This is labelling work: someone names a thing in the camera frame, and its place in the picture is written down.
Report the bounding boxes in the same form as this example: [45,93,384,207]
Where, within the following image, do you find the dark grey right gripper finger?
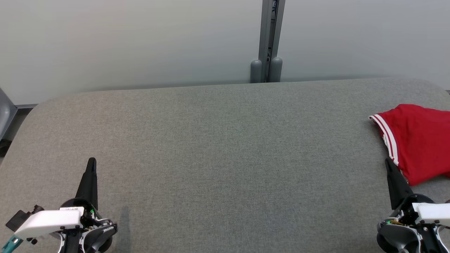
[385,157,415,210]

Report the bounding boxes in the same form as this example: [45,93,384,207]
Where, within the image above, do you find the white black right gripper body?
[376,194,450,253]

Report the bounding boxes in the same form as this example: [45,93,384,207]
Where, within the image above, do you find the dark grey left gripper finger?
[75,157,99,211]

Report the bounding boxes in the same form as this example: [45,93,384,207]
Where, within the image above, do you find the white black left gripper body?
[14,199,117,253]

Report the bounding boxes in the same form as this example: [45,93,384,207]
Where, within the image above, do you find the red white basketball jersey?
[368,104,450,187]

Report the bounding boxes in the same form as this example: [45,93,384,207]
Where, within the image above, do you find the teal left camera connector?
[0,235,23,253]

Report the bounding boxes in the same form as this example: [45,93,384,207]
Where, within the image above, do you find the grey partition post with round feet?
[250,0,286,84]

